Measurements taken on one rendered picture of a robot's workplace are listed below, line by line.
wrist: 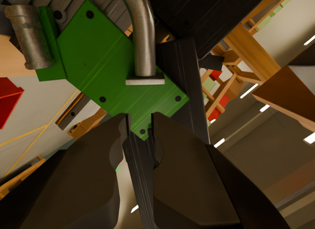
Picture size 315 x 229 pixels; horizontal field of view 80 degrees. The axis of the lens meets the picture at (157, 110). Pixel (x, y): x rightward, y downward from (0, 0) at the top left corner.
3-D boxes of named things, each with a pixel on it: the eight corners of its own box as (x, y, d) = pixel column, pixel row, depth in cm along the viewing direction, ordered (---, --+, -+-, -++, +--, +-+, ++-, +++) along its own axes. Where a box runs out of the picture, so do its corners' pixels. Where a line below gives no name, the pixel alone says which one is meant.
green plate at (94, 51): (63, 53, 36) (145, 120, 43) (40, 60, 28) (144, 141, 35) (101, 2, 32) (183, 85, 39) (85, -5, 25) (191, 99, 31)
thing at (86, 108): (87, 108, 62) (93, 114, 62) (53, 122, 46) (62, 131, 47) (173, 12, 51) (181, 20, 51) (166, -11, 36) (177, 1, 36)
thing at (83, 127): (81, 123, 713) (95, 137, 718) (66, 133, 641) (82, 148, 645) (99, 103, 664) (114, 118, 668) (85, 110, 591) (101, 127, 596)
